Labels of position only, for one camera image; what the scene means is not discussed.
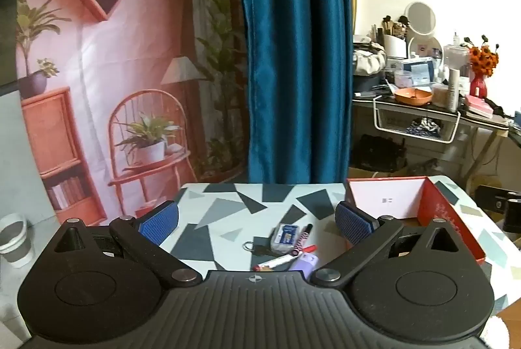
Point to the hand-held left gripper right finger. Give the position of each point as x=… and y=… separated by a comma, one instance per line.
x=353, y=224

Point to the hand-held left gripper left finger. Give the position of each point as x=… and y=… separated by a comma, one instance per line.
x=160, y=222

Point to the pink checkered pen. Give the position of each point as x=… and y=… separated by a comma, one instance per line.
x=303, y=237

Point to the purple plastic case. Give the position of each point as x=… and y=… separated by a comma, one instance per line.
x=305, y=262

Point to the clear plastic box blue label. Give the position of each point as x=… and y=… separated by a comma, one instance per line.
x=285, y=237

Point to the red and white marker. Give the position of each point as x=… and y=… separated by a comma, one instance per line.
x=276, y=261

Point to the red cardboard box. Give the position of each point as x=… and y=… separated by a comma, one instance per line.
x=447, y=206

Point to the brown cardboard box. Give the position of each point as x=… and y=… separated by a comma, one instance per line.
x=366, y=173

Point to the geometric patterned tablecloth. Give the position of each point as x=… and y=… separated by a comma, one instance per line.
x=228, y=210

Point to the black bag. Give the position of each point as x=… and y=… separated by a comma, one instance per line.
x=378, y=153

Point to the blue patterned cloth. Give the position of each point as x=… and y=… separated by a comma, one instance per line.
x=423, y=127

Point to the orange bowl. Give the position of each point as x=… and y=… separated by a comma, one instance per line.
x=413, y=96

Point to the white bucket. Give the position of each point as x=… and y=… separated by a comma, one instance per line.
x=14, y=239

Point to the black equipment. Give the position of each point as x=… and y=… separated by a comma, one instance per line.
x=500, y=206

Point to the cotton swab jar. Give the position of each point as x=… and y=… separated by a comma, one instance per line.
x=440, y=95

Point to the white dressing table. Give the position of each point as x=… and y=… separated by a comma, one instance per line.
x=480, y=119

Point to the blue and white box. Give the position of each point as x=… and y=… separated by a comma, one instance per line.
x=417, y=70

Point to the white cosmetic bottle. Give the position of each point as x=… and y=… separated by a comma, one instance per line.
x=454, y=88

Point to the pink book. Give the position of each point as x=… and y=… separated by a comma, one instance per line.
x=479, y=105

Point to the printed room backdrop cloth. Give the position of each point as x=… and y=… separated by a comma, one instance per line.
x=122, y=47

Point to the white brush holder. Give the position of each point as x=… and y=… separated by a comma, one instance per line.
x=394, y=47

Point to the red vase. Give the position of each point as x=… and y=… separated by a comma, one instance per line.
x=478, y=86

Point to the blue curtain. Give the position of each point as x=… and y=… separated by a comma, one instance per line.
x=293, y=47

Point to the clear plastic container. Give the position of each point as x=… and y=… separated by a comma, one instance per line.
x=456, y=59

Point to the bunch of makeup brushes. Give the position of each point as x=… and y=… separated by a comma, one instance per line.
x=392, y=27

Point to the orange flower bouquet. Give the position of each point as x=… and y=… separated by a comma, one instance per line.
x=484, y=57

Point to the round white vanity mirror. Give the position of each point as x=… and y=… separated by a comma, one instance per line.
x=421, y=17

